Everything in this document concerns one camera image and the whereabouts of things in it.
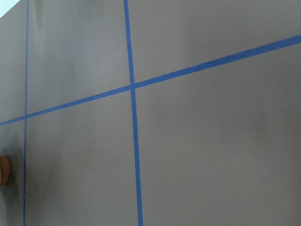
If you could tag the woven wicker fruit basket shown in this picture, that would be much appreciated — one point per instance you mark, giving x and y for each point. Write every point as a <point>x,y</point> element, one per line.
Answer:
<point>4,170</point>

